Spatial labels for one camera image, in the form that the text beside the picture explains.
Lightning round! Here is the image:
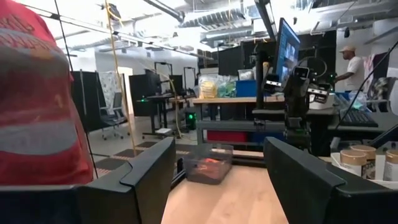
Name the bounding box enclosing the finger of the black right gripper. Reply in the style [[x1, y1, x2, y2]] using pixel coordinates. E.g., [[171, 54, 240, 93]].
[[307, 83, 332, 105], [263, 73, 283, 94]]

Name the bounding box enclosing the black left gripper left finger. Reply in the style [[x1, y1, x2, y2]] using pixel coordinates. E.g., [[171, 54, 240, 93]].
[[0, 137, 177, 224]]

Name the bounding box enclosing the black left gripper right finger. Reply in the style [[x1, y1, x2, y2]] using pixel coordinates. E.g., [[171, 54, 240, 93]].
[[264, 136, 398, 224]]

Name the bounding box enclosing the paper cup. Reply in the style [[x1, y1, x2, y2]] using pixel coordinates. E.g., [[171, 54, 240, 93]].
[[350, 144, 377, 180]]

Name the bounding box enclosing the orange spice packet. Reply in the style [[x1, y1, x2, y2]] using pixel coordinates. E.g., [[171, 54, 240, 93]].
[[198, 157, 225, 169]]

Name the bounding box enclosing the blue storage bin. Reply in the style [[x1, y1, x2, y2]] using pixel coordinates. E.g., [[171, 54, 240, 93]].
[[235, 80, 259, 98]]

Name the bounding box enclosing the computer monitor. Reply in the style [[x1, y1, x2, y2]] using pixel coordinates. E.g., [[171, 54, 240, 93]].
[[273, 17, 302, 85]]

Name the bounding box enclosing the person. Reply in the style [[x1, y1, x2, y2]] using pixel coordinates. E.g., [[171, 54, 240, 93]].
[[334, 45, 366, 93], [0, 0, 95, 187]]

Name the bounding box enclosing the wooden top workbench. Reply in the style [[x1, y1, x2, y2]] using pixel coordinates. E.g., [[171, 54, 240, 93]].
[[192, 95, 287, 146]]

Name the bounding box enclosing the black keyboard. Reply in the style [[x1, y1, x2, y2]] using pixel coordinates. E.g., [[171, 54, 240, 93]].
[[338, 108, 379, 128]]

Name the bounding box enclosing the white plastic tray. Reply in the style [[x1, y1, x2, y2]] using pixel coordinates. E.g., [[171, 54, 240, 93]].
[[329, 151, 398, 191]]

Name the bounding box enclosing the yellow plastic bag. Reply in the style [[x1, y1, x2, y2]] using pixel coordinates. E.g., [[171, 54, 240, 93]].
[[198, 75, 219, 100]]

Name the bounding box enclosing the red storage bin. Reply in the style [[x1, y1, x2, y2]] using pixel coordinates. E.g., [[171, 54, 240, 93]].
[[206, 130, 249, 144]]

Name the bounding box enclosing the grey office chair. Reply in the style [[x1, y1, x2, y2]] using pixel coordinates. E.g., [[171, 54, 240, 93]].
[[99, 91, 129, 141]]

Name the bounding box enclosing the black divider panel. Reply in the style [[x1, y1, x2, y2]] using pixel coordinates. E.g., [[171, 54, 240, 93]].
[[70, 70, 103, 133]]

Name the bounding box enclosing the grey translucent bin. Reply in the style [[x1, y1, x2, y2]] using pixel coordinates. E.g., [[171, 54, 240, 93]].
[[182, 143, 234, 185]]

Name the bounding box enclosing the black office desk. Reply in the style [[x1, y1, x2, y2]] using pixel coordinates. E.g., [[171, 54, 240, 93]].
[[136, 93, 175, 139]]

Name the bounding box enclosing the white patterned cloth panel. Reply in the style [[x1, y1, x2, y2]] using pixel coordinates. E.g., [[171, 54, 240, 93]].
[[98, 70, 121, 110]]

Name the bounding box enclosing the yellow hanging cable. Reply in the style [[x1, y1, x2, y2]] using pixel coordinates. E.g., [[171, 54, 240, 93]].
[[103, 0, 138, 156]]

